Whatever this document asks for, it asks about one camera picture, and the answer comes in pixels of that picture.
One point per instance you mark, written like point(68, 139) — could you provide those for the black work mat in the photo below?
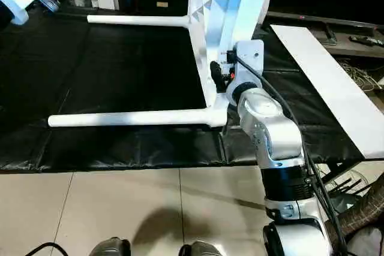
point(120, 73)

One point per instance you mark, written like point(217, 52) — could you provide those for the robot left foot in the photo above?
point(111, 248)

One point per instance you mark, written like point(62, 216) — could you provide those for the white flat board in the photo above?
point(330, 82)

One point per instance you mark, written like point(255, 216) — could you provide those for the white plastic table top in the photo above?
point(246, 4)

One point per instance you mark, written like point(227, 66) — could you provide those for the white fluffy cushion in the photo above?
point(369, 242)

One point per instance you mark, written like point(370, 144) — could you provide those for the white leg with black mark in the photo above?
point(135, 118)

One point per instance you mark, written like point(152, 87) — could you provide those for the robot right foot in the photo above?
point(199, 249)

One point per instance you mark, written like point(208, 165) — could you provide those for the black bar with red mark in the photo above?
point(330, 21)

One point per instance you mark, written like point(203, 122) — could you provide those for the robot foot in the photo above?
point(199, 249)
point(111, 248)

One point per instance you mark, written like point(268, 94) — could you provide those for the black wifi router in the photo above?
point(342, 200)

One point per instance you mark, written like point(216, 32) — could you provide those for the white plastic table leg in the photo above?
point(135, 20)

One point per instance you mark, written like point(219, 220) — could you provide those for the wicker chair with cushions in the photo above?
point(366, 208)

